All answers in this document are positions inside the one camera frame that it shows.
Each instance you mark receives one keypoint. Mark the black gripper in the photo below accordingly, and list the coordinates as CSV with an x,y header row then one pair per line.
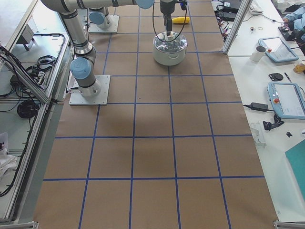
x,y
166,8

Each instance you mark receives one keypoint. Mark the aluminium frame post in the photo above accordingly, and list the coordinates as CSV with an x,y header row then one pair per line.
x,y
245,4

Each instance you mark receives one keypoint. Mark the grey electronics box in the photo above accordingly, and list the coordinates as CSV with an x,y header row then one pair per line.
x,y
26,38

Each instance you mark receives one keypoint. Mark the teach pendant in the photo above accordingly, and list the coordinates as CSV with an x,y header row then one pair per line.
x,y
286,100
278,50

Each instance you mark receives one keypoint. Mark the brown paper table mat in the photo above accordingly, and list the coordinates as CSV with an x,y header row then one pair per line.
x,y
171,149

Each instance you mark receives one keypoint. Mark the teal board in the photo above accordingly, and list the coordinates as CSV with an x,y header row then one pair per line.
x,y
296,158

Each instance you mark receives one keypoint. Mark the clear plastic holder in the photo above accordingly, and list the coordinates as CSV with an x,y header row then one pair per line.
x,y
257,133

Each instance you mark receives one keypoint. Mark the black bracket part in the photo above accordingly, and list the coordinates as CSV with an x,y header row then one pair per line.
x,y
277,123

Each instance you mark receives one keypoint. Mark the black power adapter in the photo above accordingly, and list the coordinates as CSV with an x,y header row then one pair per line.
x,y
258,107

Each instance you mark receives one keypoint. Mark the yellow corn cob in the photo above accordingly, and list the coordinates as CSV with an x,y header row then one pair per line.
x,y
181,20

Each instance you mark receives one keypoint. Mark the white cooking pot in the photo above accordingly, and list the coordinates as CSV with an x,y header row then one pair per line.
x,y
168,59

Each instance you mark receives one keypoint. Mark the glass pot lid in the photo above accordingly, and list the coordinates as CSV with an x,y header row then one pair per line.
x,y
173,43

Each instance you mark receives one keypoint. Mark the white keyboard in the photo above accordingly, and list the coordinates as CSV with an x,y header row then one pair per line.
x,y
255,8

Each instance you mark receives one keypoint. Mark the yellow patterned cup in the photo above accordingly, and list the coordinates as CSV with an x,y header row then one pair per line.
x,y
299,67

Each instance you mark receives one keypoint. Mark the far teach pendant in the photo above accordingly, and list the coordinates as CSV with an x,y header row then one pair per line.
x,y
278,50

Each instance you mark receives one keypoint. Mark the black round disc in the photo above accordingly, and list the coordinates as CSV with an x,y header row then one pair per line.
x,y
276,77

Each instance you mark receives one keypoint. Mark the white paper cup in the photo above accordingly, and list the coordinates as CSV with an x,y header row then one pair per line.
x,y
258,53

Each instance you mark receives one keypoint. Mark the near teach pendant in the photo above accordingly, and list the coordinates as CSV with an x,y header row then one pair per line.
x,y
286,100

